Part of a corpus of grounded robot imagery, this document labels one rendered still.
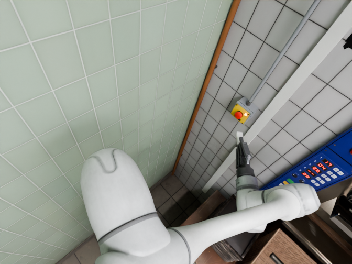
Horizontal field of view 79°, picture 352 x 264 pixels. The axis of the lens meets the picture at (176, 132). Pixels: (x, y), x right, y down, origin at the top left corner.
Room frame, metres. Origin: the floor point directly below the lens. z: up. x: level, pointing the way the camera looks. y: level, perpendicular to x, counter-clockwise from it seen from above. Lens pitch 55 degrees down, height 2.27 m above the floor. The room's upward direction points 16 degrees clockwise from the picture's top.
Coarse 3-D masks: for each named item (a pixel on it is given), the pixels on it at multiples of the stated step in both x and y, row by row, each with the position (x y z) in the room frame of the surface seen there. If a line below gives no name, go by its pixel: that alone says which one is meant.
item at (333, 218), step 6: (342, 198) 0.50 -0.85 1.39; (336, 204) 0.46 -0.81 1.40; (342, 204) 0.46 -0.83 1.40; (348, 204) 0.48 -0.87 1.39; (336, 210) 0.42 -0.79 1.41; (342, 210) 0.43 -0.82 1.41; (348, 216) 0.41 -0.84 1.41; (336, 222) 0.37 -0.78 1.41; (342, 228) 0.35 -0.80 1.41; (348, 234) 0.33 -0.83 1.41
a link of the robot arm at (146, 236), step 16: (128, 224) 0.07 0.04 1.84; (144, 224) 0.08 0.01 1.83; (160, 224) 0.09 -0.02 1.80; (112, 240) 0.04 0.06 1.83; (128, 240) 0.04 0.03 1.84; (144, 240) 0.05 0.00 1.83; (160, 240) 0.06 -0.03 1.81; (176, 240) 0.07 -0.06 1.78; (112, 256) 0.01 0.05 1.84; (128, 256) 0.02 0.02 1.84; (144, 256) 0.03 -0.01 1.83; (160, 256) 0.03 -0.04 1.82; (176, 256) 0.04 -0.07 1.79
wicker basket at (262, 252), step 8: (272, 232) 0.43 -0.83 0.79; (280, 232) 0.43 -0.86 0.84; (256, 240) 0.39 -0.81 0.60; (264, 240) 0.38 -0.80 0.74; (272, 240) 0.39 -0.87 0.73; (280, 240) 0.39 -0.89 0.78; (288, 240) 0.39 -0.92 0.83; (256, 248) 0.32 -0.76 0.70; (264, 248) 0.31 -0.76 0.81; (272, 248) 0.36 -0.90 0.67; (280, 248) 0.36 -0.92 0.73; (288, 248) 0.36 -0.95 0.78; (296, 248) 0.36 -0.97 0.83; (248, 256) 0.27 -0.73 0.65; (256, 256) 0.26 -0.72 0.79; (264, 256) 0.30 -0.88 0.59; (280, 256) 0.32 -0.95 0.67; (288, 256) 0.32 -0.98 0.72; (296, 256) 0.32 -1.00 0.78; (304, 256) 0.33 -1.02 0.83
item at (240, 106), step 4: (244, 96) 0.87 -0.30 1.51; (240, 100) 0.83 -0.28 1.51; (244, 100) 0.84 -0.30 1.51; (236, 104) 0.80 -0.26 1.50; (240, 104) 0.80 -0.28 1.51; (244, 104) 0.81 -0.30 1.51; (252, 104) 0.82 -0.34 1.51; (236, 108) 0.80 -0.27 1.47; (240, 108) 0.79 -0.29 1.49; (244, 108) 0.78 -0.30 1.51; (248, 108) 0.79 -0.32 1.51; (252, 108) 0.79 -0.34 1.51; (256, 108) 0.80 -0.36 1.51; (232, 112) 0.80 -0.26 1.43; (244, 112) 0.77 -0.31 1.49; (248, 112) 0.77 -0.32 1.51; (252, 112) 0.77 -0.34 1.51; (244, 116) 0.77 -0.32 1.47; (248, 116) 0.76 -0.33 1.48; (240, 120) 0.77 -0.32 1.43; (244, 120) 0.76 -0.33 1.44; (248, 120) 0.79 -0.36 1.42; (244, 124) 0.76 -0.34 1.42
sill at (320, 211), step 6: (318, 210) 0.51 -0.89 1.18; (318, 216) 0.47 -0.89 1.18; (324, 216) 0.48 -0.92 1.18; (330, 216) 0.49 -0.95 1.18; (324, 222) 0.45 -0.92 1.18; (330, 222) 0.46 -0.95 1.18; (330, 228) 0.43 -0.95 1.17; (336, 228) 0.43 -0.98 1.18; (336, 234) 0.40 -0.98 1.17; (342, 234) 0.41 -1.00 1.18; (342, 240) 0.38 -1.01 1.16; (348, 240) 0.38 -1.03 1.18; (348, 246) 0.36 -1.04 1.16
